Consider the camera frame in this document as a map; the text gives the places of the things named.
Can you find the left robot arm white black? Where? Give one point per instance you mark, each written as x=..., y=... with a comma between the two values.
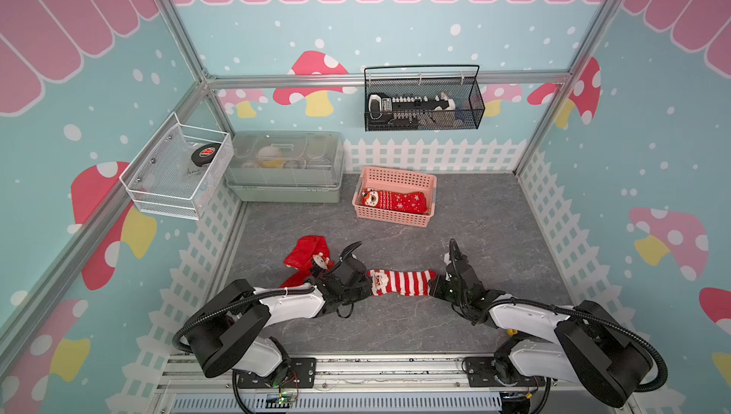
x=226, y=333

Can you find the black red tape measure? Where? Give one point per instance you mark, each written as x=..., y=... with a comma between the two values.
x=205, y=154

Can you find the red white striped sock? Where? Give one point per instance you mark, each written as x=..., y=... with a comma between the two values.
x=410, y=283

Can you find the clear lidded storage box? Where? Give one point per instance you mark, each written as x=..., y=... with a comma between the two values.
x=287, y=166

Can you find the red sock white lettering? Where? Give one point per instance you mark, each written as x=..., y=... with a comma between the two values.
x=411, y=203

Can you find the white wire wall basket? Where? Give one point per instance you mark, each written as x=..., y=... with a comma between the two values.
x=162, y=180

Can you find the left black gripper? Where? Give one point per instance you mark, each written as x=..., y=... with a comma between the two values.
x=365, y=289

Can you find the pink plastic basket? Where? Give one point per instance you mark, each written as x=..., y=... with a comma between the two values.
x=396, y=180

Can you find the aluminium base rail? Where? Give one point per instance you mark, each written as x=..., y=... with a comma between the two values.
x=338, y=383

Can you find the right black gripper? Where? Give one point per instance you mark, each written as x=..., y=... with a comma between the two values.
x=438, y=284

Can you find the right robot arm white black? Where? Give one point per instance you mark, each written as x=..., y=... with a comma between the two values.
x=581, y=345

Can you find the white black remote in basket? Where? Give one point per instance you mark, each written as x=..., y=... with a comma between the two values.
x=409, y=112

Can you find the plain red sock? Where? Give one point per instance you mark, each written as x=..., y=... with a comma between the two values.
x=310, y=258

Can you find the black wire mesh wall basket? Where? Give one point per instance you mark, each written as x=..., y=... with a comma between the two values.
x=459, y=82

